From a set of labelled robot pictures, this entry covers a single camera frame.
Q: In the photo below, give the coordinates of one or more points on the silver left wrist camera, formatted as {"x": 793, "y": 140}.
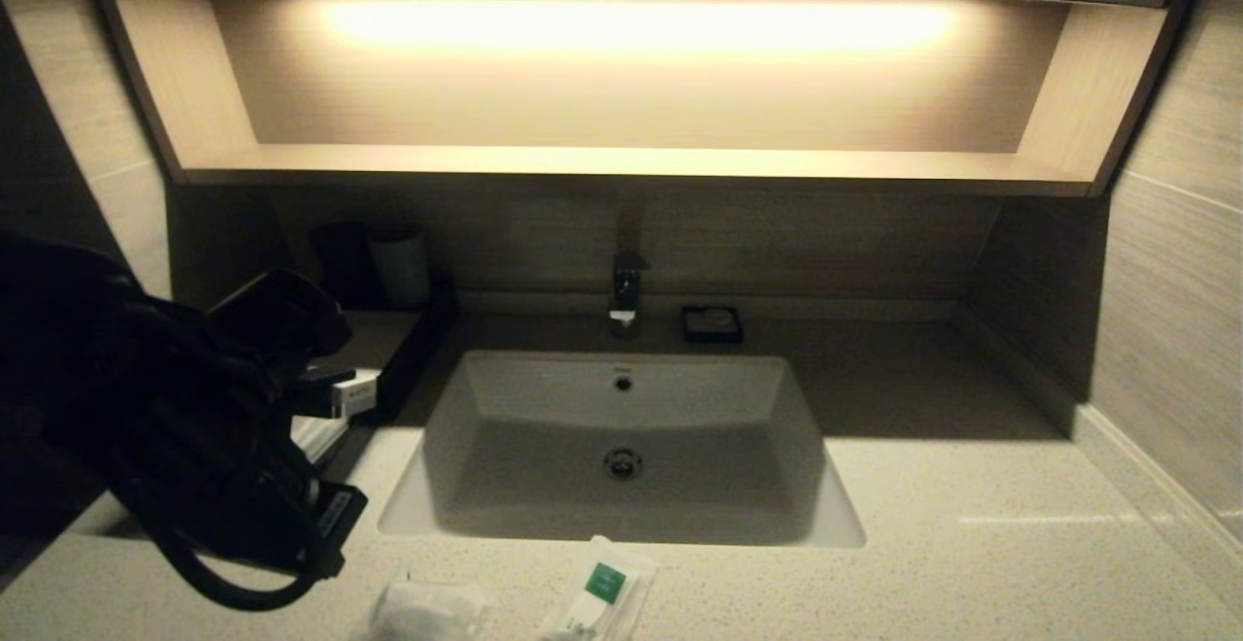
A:
{"x": 350, "y": 393}

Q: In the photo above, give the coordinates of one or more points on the metal sink drain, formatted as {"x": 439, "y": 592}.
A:
{"x": 622, "y": 463}

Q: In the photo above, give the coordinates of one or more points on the black soap dish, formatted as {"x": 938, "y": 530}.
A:
{"x": 712, "y": 332}

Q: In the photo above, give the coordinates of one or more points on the white shower cap packet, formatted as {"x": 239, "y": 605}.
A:
{"x": 427, "y": 612}

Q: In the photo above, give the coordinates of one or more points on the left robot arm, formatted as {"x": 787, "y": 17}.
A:
{"x": 117, "y": 379}

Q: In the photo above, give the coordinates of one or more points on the white comb packet green label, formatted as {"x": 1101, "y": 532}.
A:
{"x": 602, "y": 588}

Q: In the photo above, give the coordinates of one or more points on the white ceramic sink basin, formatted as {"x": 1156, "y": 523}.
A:
{"x": 631, "y": 418}

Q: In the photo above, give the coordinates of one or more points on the warm shelf light strip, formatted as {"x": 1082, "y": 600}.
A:
{"x": 631, "y": 27}

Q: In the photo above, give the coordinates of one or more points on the light grey tumbler cup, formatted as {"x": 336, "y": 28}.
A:
{"x": 400, "y": 267}

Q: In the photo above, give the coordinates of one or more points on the dark grey tumbler cup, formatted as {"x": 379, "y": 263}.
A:
{"x": 340, "y": 262}

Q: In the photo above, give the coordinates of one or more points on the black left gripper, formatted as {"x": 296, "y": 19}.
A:
{"x": 282, "y": 515}

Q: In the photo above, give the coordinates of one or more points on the wooden wall shelf niche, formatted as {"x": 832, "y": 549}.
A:
{"x": 631, "y": 107}

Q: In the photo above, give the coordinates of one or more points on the chrome faucet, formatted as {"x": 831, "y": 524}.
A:
{"x": 626, "y": 291}

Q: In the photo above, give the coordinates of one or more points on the black amenity tray box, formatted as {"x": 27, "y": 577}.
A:
{"x": 408, "y": 330}

